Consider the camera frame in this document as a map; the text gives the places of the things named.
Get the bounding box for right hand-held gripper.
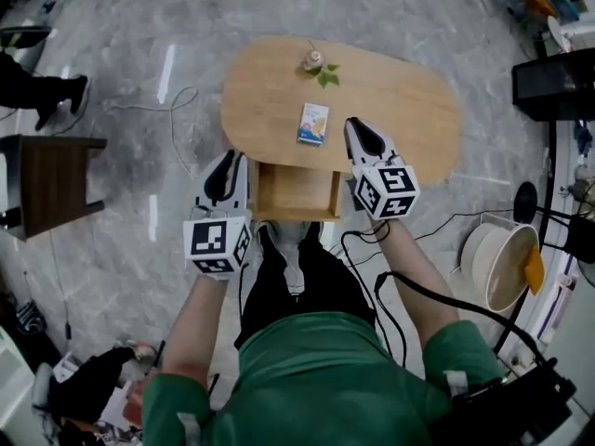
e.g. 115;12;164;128
343;117;421;221

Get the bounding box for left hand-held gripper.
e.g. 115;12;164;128
182;151;253;281

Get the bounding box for small colourful card box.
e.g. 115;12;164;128
297;102;330;147

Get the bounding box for wooden drawer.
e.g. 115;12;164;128
246;160;348;223

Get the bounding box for person's right forearm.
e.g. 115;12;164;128
371;216;461;357

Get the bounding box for person's left forearm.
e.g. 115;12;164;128
162;274;231;387

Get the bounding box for oval wooden coffee table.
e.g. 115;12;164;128
220;34;464;186

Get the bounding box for small plant in vase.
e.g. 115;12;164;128
295;39;341;90

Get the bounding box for person's black trousers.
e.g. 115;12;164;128
233;220;377;350

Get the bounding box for black standing fan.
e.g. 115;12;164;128
513;181;595;264

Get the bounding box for dark wooden side table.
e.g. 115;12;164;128
0;133;108;242

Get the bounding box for beige round basket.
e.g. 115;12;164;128
462;223;543;314

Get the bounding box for black box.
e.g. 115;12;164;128
511;48;595;121

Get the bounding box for orange cloth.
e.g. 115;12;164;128
523;246;545;295

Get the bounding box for person's green shirt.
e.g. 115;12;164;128
141;312;506;446

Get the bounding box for black jacket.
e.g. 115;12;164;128
48;341;157;425

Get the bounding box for black waist pack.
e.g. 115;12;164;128
448;358;577;446

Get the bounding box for white floor cable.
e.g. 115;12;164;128
109;85;199;180

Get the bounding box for thin black left gripper cable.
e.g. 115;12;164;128
237;262;247;324

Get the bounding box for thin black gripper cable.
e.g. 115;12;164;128
340;220;409;369
237;262;247;324

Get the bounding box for black power cable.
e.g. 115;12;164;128
413;207;517;242

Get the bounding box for thin black right gripper cable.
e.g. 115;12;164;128
340;220;409;369

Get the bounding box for thick black cable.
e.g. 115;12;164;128
374;270;559;371

